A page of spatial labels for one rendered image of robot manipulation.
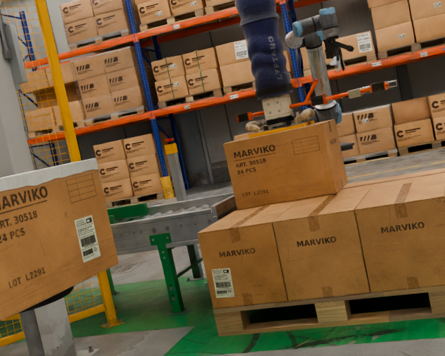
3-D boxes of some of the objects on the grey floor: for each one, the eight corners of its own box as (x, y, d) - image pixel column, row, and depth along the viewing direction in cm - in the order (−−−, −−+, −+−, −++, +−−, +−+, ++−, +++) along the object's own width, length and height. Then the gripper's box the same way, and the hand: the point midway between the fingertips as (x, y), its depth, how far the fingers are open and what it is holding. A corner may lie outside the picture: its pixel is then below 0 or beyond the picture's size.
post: (193, 279, 471) (164, 145, 463) (196, 277, 477) (167, 144, 470) (201, 278, 468) (172, 143, 461) (204, 275, 475) (176, 143, 467)
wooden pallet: (218, 336, 329) (212, 309, 328) (270, 280, 422) (266, 258, 421) (466, 315, 286) (460, 284, 285) (463, 258, 379) (459, 234, 378)
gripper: (326, 40, 382) (333, 73, 384) (320, 38, 364) (327, 73, 365) (341, 37, 379) (347, 70, 381) (335, 34, 361) (342, 69, 362)
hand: (342, 70), depth 372 cm, fingers open, 14 cm apart
